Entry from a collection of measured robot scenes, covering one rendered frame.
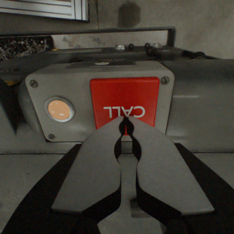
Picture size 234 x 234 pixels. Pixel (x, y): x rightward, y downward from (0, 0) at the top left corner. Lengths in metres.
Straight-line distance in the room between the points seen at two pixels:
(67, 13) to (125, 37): 0.53
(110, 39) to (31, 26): 0.88
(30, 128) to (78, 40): 0.72
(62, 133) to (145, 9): 1.31
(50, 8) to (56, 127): 1.12
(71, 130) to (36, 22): 1.42
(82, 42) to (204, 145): 0.78
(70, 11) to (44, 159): 1.09
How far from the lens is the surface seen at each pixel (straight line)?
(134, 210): 0.24
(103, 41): 0.84
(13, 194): 0.30
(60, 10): 1.22
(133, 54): 0.52
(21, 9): 1.35
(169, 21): 1.44
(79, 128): 0.16
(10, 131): 0.20
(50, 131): 0.17
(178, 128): 0.16
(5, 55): 1.03
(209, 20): 1.55
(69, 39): 0.88
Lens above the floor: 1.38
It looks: 60 degrees down
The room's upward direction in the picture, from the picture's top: 177 degrees counter-clockwise
